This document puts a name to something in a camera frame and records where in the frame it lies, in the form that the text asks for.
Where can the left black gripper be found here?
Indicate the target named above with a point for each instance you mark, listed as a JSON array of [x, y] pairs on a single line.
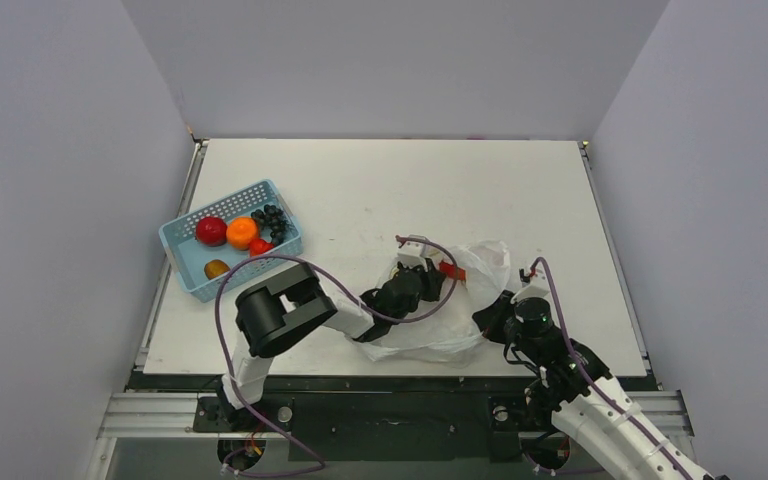
[[432, 279]]

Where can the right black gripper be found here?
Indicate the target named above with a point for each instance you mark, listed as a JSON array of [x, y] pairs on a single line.
[[491, 321]]

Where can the white plastic bag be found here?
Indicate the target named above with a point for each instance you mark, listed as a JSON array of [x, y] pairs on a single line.
[[451, 334]]

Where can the black fake grape bunch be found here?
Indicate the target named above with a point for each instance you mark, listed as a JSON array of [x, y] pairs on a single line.
[[274, 220]]

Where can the orange fake fruit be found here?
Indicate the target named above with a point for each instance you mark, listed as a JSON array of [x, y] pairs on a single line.
[[241, 231]]

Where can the brown fake kiwi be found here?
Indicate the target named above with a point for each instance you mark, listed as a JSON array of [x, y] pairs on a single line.
[[215, 268]]

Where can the red fake apple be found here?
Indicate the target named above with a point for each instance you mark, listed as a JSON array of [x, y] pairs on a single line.
[[211, 231]]

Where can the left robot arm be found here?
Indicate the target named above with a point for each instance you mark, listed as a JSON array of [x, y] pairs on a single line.
[[276, 314]]

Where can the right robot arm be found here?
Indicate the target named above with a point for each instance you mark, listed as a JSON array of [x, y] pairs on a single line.
[[574, 393]]

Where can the red fake fruit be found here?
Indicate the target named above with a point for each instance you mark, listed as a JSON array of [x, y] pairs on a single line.
[[259, 246]]

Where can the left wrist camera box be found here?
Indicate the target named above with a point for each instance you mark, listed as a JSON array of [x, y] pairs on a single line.
[[412, 252]]

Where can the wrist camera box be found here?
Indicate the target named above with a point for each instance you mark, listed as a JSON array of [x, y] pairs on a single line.
[[412, 252], [534, 284]]

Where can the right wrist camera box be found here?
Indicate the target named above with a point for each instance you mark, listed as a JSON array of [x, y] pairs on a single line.
[[534, 284]]

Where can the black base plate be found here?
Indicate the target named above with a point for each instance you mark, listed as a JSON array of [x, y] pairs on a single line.
[[389, 419]]

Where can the aluminium frame rail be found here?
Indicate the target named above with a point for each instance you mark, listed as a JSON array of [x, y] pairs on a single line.
[[151, 415]]

